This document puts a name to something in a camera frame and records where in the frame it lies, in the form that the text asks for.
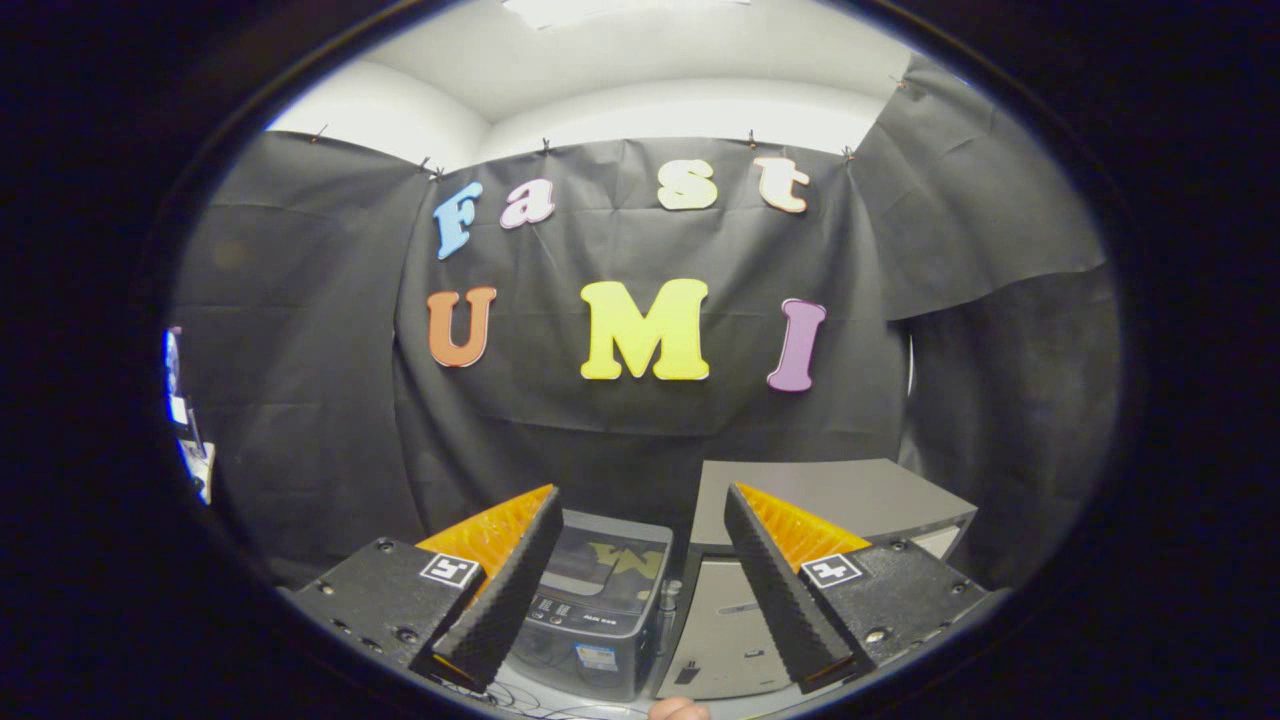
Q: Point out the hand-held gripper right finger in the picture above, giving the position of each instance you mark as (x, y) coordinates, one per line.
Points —
(775, 590)

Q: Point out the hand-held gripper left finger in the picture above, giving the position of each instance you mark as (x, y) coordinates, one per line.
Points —
(515, 585)

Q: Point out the grey cabinet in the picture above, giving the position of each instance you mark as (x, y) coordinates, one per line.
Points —
(860, 495)

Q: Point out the dark grey washing machine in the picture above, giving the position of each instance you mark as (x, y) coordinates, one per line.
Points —
(590, 650)

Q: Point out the black backdrop cloth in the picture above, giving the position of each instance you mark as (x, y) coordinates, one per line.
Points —
(640, 430)

